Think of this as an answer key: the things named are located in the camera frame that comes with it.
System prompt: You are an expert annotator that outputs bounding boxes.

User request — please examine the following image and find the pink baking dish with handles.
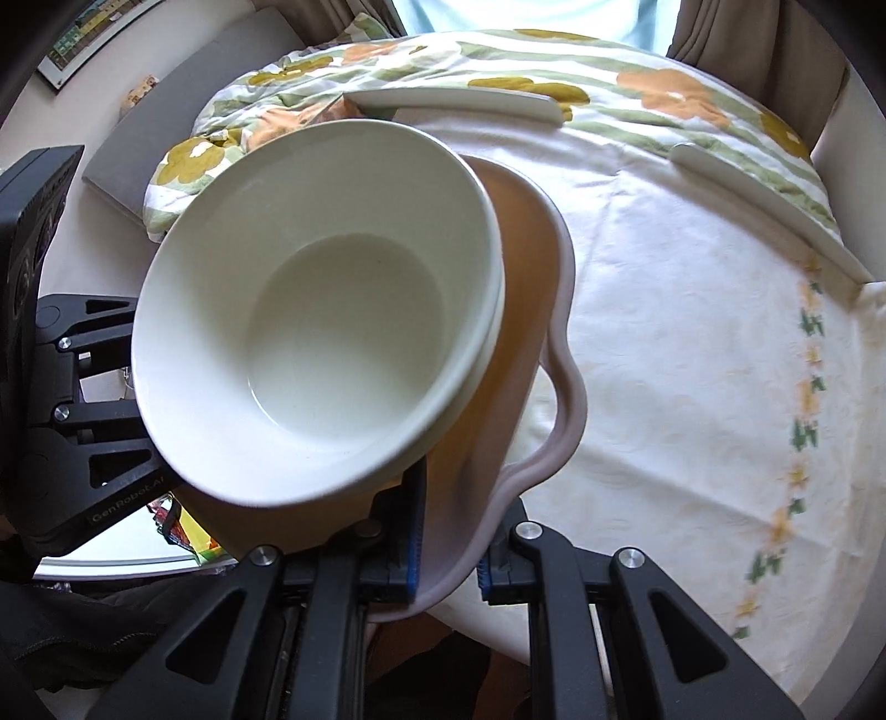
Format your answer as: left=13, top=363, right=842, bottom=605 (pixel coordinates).
left=168, top=153, right=590, bottom=624

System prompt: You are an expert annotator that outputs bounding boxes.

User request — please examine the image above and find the cream round bowl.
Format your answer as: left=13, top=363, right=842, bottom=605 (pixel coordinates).
left=132, top=120, right=504, bottom=508

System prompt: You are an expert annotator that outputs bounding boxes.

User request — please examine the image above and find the grey headboard cushion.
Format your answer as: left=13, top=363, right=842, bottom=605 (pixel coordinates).
left=83, top=8, right=305, bottom=224

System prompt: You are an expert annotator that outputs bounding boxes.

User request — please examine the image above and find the cream floral tablecloth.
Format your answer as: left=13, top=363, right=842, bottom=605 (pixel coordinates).
left=399, top=110, right=884, bottom=717

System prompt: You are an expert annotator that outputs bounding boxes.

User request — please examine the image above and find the white flat plate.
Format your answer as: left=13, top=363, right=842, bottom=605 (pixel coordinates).
left=344, top=87, right=565, bottom=127
left=668, top=142, right=874, bottom=284

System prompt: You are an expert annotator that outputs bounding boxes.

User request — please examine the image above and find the floral striped blanket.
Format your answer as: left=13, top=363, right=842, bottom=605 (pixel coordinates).
left=141, top=15, right=839, bottom=241

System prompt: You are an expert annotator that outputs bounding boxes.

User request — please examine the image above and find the framed picture on wall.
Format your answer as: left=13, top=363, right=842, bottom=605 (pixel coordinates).
left=38, top=0, right=162, bottom=91

